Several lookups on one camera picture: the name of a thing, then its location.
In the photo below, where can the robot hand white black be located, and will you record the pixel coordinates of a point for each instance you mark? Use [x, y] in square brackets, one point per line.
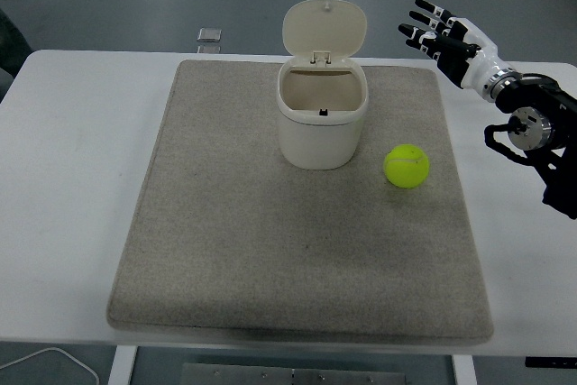
[477, 60]

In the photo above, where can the yellow tennis ball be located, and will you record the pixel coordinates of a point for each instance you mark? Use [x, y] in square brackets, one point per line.
[406, 165]

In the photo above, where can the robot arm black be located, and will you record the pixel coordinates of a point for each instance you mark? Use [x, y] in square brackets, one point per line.
[541, 114]

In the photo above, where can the white bin with flip lid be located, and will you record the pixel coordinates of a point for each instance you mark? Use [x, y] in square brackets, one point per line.
[320, 132]

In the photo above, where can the beige fabric mat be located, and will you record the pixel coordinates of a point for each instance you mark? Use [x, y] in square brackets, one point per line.
[288, 241]

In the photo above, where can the small metal floor plate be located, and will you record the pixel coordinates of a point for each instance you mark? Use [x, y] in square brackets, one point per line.
[209, 34]
[208, 48]

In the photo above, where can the white table leg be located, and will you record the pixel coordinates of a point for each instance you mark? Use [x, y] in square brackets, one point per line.
[464, 369]
[121, 364]

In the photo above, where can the black bar under table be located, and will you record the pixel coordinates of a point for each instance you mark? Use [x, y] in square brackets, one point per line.
[550, 362]

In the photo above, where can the grey metal plate with screws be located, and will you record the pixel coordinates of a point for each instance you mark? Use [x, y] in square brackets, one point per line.
[293, 376]

